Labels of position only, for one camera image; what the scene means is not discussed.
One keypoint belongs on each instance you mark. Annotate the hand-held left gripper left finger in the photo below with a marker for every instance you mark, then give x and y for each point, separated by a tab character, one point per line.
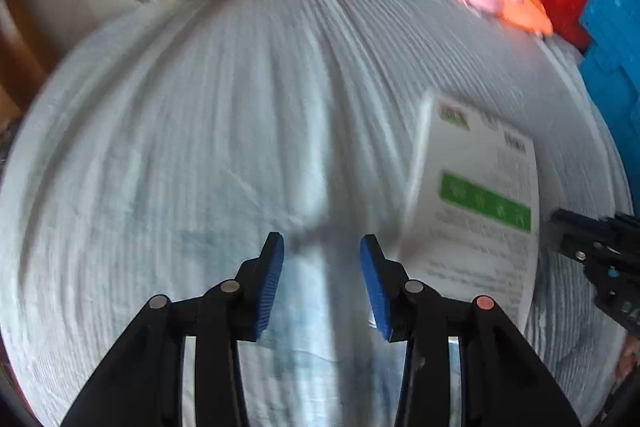
267	289

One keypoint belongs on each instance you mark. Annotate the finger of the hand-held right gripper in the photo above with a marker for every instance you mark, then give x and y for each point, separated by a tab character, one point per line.
580	229

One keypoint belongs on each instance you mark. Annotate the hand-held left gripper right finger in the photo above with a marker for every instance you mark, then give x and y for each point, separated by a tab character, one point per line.
375	289

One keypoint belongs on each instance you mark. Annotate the white box green label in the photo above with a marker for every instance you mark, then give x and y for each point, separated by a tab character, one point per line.
475	217

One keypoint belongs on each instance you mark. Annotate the blue plastic crate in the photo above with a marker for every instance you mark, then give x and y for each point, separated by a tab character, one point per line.
612	57

